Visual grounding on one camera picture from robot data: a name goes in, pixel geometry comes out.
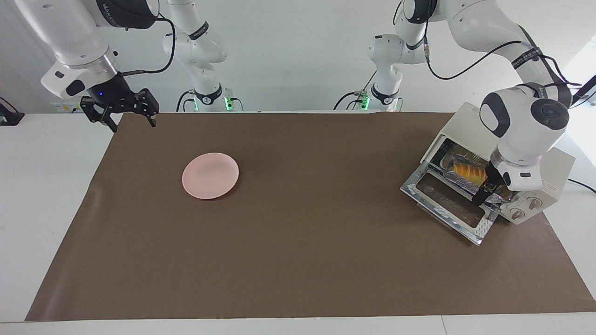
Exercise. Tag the glass oven door metal frame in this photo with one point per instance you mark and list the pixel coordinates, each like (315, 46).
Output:
(451, 210)

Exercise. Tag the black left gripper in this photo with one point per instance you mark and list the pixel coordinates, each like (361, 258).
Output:
(493, 174)

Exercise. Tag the cream white toaster oven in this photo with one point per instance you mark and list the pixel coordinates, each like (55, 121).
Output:
(561, 167)

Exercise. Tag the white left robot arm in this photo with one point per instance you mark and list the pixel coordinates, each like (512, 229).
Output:
(526, 135)

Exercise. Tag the black slanted camera stand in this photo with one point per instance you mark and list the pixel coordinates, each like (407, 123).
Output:
(587, 86)

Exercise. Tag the black stand base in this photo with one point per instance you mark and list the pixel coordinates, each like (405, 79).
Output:
(11, 118)

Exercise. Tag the pink round plate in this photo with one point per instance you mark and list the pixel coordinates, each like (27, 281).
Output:
(209, 176)

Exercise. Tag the sliced orange bread loaf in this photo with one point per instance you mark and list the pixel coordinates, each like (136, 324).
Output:
(470, 173)

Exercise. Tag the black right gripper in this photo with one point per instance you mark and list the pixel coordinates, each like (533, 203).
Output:
(114, 95)

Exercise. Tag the brown paper table mat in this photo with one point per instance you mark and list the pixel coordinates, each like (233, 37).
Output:
(279, 270)

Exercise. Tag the white wall socket box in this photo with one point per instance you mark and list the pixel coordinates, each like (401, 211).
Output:
(58, 107)

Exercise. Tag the aluminium foil tray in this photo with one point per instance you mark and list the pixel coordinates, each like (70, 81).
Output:
(458, 179)

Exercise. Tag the cream oven knob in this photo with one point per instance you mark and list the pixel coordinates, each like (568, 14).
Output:
(518, 214)
(534, 203)

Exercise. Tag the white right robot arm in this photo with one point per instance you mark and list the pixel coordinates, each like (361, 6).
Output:
(70, 37)

